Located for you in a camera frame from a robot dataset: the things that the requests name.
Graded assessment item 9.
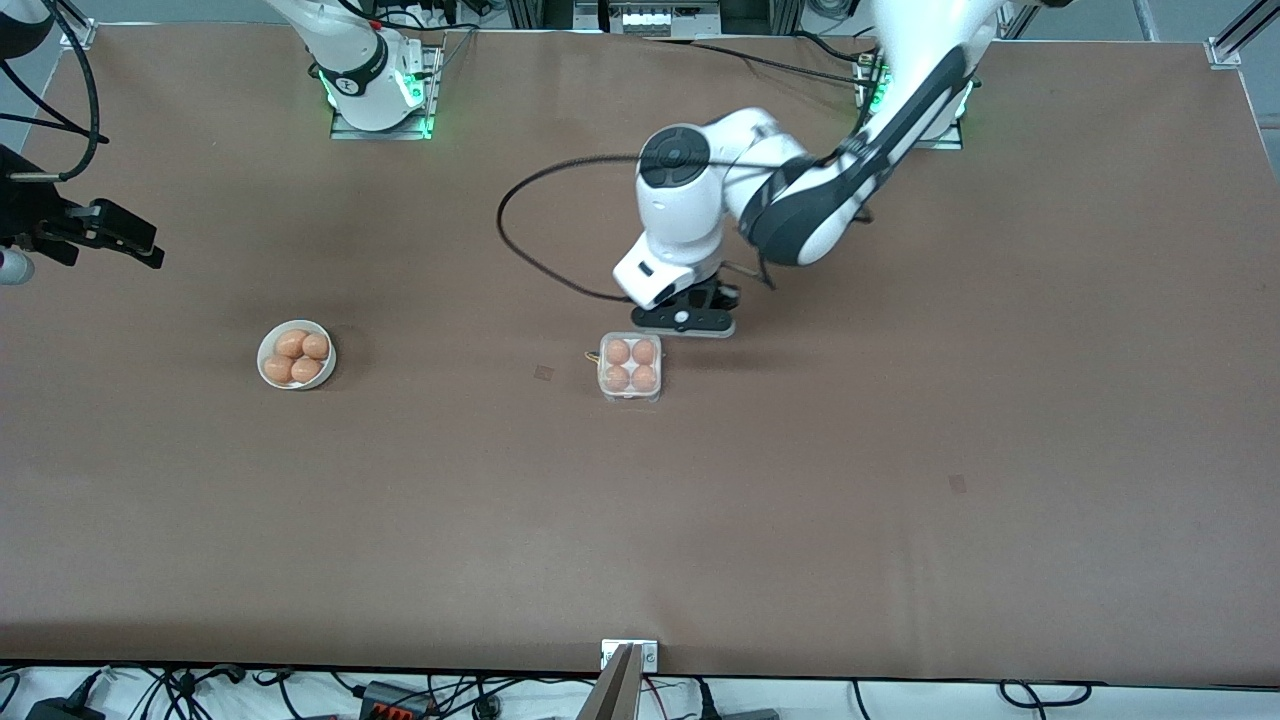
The clear plastic egg carton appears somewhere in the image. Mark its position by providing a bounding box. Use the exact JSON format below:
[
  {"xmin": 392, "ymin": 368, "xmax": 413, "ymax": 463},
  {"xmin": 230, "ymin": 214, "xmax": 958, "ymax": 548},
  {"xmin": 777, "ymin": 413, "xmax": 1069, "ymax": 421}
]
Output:
[{"xmin": 597, "ymin": 332, "xmax": 665, "ymax": 404}]

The grey control box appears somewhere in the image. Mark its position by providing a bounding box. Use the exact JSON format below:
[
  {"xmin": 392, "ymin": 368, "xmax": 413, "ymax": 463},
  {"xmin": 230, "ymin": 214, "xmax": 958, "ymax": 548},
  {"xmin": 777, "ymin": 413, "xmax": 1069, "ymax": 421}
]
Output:
[{"xmin": 575, "ymin": 0, "xmax": 723, "ymax": 37}]

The white round bowl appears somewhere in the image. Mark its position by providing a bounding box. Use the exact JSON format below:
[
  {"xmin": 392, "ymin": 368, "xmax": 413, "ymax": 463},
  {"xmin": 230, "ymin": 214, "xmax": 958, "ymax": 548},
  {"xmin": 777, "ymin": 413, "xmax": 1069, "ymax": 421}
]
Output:
[{"xmin": 257, "ymin": 319, "xmax": 337, "ymax": 391}]

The black power adapter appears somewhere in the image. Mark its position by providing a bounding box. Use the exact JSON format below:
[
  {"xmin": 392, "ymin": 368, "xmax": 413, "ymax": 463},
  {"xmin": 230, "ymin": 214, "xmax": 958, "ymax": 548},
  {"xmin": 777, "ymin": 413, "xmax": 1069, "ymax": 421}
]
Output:
[{"xmin": 25, "ymin": 697, "xmax": 106, "ymax": 720}]

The black adapter with orange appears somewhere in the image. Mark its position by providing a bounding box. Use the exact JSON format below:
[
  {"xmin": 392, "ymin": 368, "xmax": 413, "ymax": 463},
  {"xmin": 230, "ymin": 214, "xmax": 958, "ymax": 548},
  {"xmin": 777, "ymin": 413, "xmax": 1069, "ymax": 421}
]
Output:
[{"xmin": 358, "ymin": 680, "xmax": 441, "ymax": 720}]

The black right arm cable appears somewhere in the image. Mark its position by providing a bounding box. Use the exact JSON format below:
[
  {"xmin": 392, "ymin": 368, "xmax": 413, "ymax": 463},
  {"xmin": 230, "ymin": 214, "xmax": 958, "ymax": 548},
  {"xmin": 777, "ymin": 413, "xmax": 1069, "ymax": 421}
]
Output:
[{"xmin": 0, "ymin": 0, "xmax": 108, "ymax": 183}]

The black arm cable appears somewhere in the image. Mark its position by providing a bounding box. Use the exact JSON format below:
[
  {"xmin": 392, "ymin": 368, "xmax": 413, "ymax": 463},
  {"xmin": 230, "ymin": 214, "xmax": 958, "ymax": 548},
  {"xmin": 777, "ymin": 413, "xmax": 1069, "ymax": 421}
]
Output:
[
  {"xmin": 496, "ymin": 150, "xmax": 881, "ymax": 301},
  {"xmin": 0, "ymin": 0, "xmax": 108, "ymax": 183}
]

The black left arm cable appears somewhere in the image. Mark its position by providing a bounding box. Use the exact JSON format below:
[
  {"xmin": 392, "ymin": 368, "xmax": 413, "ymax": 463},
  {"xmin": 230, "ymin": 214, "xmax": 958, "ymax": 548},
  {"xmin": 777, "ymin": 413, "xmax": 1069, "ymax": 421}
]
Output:
[{"xmin": 496, "ymin": 150, "xmax": 881, "ymax": 301}]

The black cable on table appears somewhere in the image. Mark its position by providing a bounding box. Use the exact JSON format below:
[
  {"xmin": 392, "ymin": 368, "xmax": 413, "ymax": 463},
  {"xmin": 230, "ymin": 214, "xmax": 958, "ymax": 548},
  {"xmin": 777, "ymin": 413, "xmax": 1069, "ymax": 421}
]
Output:
[{"xmin": 640, "ymin": 33, "xmax": 871, "ymax": 86}]

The dark metal frame post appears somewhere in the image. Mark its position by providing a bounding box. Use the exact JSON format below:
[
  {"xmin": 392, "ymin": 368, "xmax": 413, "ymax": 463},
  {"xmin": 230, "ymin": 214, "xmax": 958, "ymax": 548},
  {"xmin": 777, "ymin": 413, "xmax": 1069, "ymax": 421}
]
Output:
[{"xmin": 508, "ymin": 0, "xmax": 576, "ymax": 31}]

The metal table clamp bracket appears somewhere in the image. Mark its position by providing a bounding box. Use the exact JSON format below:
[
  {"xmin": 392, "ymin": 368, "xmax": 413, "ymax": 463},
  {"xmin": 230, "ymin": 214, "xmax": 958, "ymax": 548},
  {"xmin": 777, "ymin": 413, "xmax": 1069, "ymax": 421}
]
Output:
[{"xmin": 600, "ymin": 638, "xmax": 660, "ymax": 673}]

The brown camera mount beam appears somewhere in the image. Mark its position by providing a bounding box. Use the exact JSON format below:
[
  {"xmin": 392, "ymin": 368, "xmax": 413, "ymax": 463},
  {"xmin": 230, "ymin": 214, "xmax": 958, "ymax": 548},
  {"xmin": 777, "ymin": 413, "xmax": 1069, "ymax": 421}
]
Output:
[{"xmin": 575, "ymin": 643, "xmax": 643, "ymax": 720}]

